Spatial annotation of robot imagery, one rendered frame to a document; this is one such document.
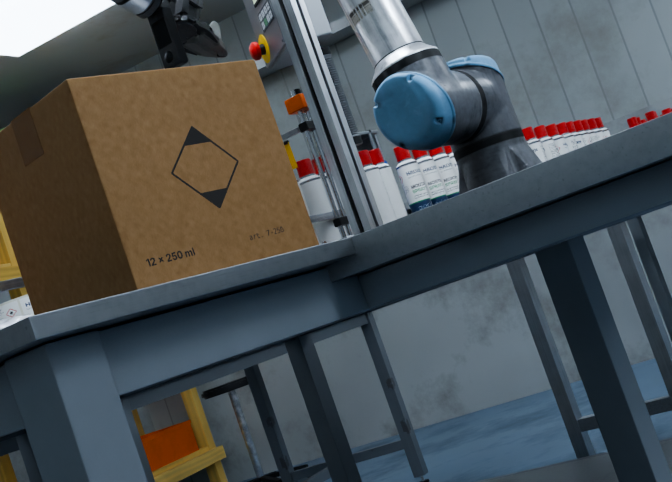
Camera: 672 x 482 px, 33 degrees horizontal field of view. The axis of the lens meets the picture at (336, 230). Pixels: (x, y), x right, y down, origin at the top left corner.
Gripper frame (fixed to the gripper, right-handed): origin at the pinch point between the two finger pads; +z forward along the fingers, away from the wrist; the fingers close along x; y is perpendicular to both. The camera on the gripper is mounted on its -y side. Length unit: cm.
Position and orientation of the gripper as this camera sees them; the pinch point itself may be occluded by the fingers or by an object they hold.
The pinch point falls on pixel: (221, 55)
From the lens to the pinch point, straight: 233.4
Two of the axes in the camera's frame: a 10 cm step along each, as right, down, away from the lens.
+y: 0.0, -8.8, 4.7
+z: 6.6, 3.6, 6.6
